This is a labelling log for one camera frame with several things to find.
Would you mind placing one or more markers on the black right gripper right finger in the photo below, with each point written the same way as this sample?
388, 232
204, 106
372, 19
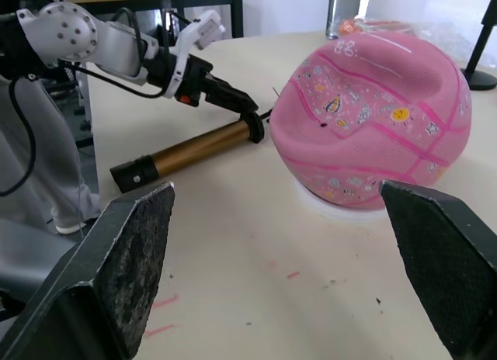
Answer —
450, 259

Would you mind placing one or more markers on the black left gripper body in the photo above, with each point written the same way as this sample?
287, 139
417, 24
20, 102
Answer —
194, 75

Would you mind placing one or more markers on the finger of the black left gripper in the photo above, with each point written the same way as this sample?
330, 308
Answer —
233, 91
223, 103

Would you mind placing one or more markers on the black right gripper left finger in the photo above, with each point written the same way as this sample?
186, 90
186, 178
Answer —
97, 282

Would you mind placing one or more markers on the gold and black hand pump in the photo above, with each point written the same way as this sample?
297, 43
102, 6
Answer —
194, 146

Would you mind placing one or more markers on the clear water bottle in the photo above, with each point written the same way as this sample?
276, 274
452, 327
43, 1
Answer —
341, 14

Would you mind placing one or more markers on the orange and pink package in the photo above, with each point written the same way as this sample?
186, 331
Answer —
349, 25

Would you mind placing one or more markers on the pink deflated basketball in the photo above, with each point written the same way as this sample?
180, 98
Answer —
369, 123

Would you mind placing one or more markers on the black robot torso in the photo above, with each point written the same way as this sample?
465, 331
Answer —
15, 46

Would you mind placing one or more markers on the black stand with round base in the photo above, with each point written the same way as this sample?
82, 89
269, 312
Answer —
479, 75

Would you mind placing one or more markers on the clear plastic bag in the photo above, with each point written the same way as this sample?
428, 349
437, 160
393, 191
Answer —
454, 38

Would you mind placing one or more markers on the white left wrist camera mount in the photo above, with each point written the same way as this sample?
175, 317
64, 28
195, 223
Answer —
187, 34

